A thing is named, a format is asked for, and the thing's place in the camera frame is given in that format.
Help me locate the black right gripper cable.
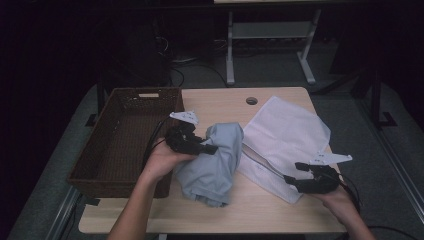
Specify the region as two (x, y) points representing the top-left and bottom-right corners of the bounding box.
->
(337, 172), (418, 240)

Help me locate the black floor cable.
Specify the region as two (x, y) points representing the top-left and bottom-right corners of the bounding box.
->
(169, 61), (230, 88)

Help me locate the white metal desk frame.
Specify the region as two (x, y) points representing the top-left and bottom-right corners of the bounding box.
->
(213, 0), (354, 86)

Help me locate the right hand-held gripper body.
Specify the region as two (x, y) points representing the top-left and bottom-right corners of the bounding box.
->
(294, 151), (353, 195)

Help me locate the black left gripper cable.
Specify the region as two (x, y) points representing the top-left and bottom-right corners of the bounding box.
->
(142, 116), (175, 168)

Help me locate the light blue garment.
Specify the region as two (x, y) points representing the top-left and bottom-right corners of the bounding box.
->
(173, 121), (245, 208)

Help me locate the white mesh laundry bag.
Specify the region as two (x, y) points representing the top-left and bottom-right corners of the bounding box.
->
(237, 95), (333, 205)

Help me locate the person's right hand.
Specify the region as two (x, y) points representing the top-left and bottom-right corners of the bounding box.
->
(313, 184), (360, 222)

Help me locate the metal floor rail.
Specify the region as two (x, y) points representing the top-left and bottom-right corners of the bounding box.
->
(44, 185), (83, 240)
(353, 99), (424, 225)

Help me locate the brown wicker basket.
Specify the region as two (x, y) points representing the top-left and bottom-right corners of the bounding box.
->
(66, 87), (185, 199)

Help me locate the person's left hand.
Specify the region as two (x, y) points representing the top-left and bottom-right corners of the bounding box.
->
(141, 138), (198, 184)

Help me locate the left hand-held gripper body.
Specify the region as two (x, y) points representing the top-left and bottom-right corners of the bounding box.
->
(165, 109), (206, 156)

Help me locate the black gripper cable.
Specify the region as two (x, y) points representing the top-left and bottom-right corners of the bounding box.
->
(142, 116), (175, 168)
(337, 172), (418, 240)

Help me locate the black metal stand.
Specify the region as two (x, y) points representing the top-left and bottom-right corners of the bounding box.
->
(313, 66), (398, 130)
(84, 74), (108, 128)

